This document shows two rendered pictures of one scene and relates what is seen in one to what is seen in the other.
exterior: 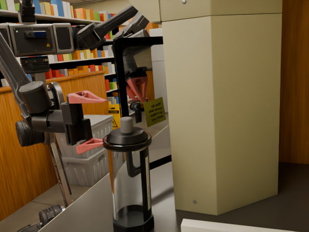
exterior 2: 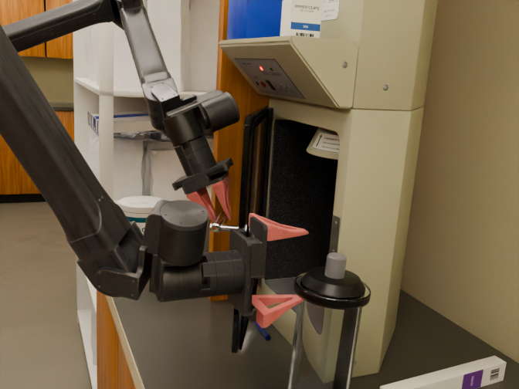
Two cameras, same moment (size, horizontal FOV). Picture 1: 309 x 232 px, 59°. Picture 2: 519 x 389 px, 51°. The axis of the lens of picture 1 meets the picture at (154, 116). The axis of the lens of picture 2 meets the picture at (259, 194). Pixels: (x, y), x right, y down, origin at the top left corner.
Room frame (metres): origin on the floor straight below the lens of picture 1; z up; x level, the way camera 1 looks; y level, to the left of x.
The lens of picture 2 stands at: (0.17, 0.67, 1.46)
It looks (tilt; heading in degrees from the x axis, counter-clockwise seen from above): 13 degrees down; 313
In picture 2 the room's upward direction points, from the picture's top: 4 degrees clockwise
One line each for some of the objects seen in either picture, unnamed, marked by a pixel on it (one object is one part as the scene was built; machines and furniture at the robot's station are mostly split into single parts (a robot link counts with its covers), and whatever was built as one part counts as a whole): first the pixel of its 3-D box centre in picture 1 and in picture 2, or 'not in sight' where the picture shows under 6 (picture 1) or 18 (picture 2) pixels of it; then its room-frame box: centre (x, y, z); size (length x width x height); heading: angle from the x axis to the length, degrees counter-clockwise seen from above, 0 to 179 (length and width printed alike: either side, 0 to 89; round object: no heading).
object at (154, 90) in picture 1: (162, 102); (251, 218); (0.84, -0.03, 1.19); 0.30 x 0.01 x 0.40; 128
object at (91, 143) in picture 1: (93, 136); (272, 292); (0.62, 0.15, 1.16); 0.09 x 0.07 x 0.07; 66
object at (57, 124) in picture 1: (66, 121); (223, 272); (0.65, 0.21, 1.20); 0.07 x 0.07 x 0.10; 66
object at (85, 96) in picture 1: (88, 107); (274, 243); (0.62, 0.15, 1.23); 0.09 x 0.07 x 0.07; 66
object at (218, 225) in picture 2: not in sight; (229, 222); (0.82, 0.05, 1.20); 0.10 x 0.05 x 0.03; 128
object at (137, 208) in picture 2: not in sight; (142, 227); (1.38, -0.16, 1.02); 0.13 x 0.13 x 0.15
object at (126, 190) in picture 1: (130, 181); (323, 352); (0.58, 0.07, 1.06); 0.11 x 0.11 x 0.21
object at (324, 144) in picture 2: not in sight; (354, 140); (0.73, -0.18, 1.34); 0.18 x 0.18 x 0.05
